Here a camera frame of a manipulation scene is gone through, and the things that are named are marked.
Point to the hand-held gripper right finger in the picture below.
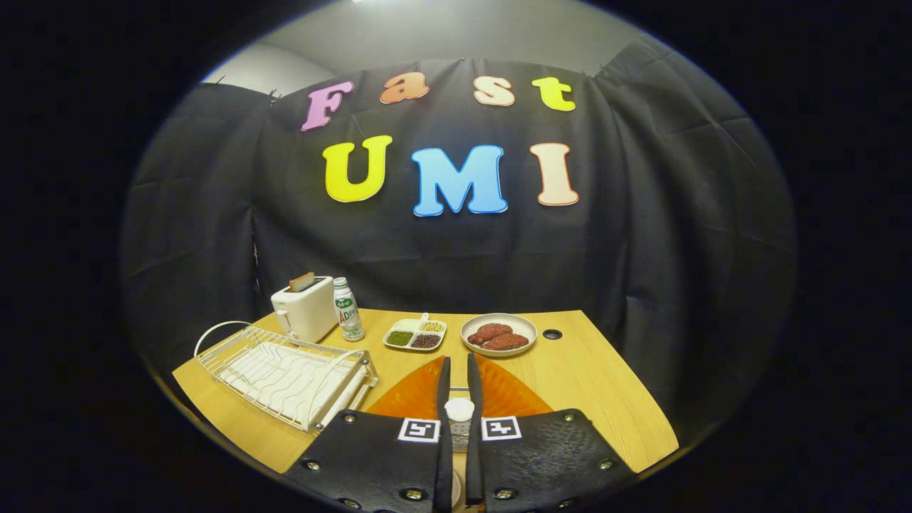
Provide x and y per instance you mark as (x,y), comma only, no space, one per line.
(474,456)

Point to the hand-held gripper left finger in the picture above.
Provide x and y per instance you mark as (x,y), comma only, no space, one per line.
(443,456)

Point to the white divided dish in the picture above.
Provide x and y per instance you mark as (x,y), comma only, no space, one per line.
(417,332)

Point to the round plate with meat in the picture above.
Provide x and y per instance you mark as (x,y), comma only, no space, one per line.
(524,326)

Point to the dark red beans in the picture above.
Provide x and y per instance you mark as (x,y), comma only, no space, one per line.
(426,341)

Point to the brown meat patty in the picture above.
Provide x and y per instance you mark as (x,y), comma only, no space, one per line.
(489,331)
(507,343)

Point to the green mung beans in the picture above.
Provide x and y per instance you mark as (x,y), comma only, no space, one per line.
(400,338)

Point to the yellow soybeans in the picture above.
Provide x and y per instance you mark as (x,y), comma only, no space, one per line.
(432,327)

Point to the white rice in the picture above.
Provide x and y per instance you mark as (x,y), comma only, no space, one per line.
(407,325)

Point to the white green-label drink bottle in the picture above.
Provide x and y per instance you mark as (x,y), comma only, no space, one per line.
(348,313)

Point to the white drip tray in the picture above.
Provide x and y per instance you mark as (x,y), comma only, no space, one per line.
(285,374)

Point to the white toaster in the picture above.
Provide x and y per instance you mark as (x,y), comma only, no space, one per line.
(310,313)

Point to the toast slice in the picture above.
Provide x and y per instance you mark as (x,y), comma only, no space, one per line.
(301,281)

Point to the black backdrop cloth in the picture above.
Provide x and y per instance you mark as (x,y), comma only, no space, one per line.
(641,214)

